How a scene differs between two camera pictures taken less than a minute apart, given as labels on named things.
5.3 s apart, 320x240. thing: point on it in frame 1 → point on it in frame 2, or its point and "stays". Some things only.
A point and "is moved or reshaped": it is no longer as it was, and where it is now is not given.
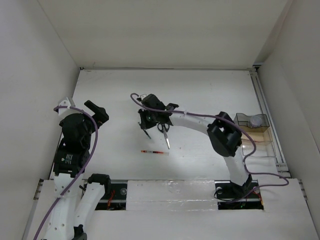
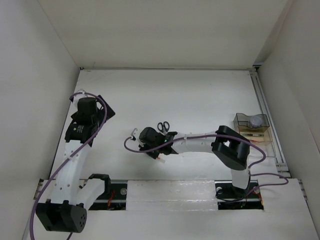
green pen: [145, 131] is moved or reshaped
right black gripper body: [149, 118] → [144, 146]
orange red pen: [152, 152] is moved or reshaped
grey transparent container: [254, 121] stays
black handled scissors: [164, 128] stays
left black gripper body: [100, 118] → [109, 113]
